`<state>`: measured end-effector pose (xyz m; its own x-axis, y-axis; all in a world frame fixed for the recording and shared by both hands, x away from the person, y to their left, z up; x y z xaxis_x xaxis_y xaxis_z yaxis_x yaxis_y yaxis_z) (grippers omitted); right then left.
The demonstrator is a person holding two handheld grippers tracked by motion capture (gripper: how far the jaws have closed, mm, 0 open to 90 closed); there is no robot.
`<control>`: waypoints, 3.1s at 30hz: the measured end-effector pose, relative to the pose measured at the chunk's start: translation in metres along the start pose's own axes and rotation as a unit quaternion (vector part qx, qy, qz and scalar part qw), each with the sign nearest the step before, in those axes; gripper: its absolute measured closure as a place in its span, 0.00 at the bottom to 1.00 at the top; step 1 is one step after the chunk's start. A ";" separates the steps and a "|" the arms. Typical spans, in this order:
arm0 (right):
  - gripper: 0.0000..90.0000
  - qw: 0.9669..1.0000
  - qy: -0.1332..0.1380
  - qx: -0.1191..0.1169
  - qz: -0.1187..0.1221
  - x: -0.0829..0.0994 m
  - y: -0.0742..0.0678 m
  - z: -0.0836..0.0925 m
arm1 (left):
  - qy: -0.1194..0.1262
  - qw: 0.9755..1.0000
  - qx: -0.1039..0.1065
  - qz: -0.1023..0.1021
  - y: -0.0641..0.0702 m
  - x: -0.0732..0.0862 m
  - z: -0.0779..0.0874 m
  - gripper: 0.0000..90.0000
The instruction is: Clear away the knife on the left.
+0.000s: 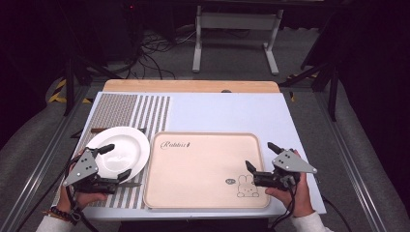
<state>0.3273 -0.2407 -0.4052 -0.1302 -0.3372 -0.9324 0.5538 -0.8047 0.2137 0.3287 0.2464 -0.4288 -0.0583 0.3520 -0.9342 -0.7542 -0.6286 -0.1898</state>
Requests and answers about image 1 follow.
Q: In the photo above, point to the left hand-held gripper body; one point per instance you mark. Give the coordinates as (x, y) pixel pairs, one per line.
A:
(80, 169)

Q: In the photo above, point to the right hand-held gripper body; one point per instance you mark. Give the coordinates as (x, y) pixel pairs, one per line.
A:
(290, 164)

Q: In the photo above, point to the white round plate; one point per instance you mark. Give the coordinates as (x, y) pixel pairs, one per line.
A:
(129, 145)

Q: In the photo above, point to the beige rectangular tray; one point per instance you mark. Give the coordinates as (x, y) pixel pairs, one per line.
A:
(199, 170)

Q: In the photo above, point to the person's left hand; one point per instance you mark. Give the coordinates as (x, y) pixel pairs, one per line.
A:
(83, 199)

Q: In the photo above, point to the person's right hand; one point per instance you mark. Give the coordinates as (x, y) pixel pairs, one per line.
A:
(299, 199)

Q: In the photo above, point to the grey striped placemat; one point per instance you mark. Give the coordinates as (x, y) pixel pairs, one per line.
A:
(119, 109)

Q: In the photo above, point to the yellow black floor tape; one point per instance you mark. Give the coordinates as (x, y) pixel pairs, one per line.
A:
(58, 93)
(291, 96)

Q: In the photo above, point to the black tripod stand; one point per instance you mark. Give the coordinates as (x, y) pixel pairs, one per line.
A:
(69, 87)

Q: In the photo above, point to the black metal stand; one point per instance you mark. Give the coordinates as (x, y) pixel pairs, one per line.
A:
(332, 93)

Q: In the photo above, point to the person's dark lap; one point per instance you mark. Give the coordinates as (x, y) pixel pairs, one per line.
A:
(193, 226)

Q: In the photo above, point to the wooden table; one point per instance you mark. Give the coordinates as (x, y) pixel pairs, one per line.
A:
(190, 86)

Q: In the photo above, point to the aluminium floor rail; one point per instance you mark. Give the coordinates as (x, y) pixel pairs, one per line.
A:
(354, 167)
(35, 174)

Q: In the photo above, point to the white metal stand frame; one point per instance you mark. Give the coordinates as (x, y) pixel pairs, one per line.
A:
(237, 21)

